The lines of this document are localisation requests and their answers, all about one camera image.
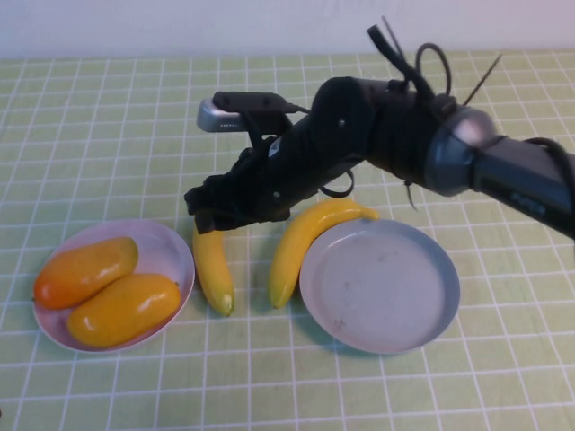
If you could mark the blue-grey round plate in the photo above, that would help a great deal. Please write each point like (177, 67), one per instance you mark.
(377, 287)

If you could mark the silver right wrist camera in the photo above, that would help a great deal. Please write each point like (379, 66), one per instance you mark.
(215, 119)

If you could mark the yellow-orange mango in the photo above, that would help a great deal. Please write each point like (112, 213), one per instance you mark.
(121, 312)

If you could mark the orange mango with reddish end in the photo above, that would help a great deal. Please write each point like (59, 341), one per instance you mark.
(85, 274)

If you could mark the green checked tablecloth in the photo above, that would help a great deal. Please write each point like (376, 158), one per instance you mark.
(135, 134)

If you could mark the slightly curved yellow banana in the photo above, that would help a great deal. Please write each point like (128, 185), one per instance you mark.
(215, 278)

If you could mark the pink round plate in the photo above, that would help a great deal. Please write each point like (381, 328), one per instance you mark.
(157, 244)

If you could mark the strongly curved yellow banana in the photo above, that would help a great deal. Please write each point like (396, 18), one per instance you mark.
(287, 256)

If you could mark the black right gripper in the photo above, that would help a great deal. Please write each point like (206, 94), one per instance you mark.
(278, 179)

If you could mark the black zip tie loop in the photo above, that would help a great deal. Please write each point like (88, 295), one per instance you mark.
(444, 63)

